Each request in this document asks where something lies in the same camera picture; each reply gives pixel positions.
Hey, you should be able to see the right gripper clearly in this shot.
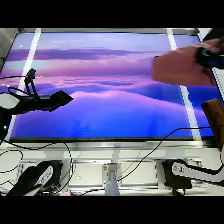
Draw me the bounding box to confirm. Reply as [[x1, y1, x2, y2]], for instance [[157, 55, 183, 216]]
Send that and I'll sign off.
[[195, 46, 215, 68]]

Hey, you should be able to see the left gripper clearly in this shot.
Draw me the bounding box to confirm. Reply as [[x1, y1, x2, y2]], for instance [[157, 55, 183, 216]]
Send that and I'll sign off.
[[49, 89, 74, 113]]

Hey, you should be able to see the brown garment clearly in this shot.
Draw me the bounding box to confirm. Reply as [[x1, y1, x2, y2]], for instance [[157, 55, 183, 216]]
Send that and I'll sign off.
[[152, 37, 224, 87], [200, 97, 224, 152]]

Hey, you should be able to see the silver frame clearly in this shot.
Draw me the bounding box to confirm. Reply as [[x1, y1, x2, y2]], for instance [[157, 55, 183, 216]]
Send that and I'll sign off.
[[0, 28, 224, 197]]

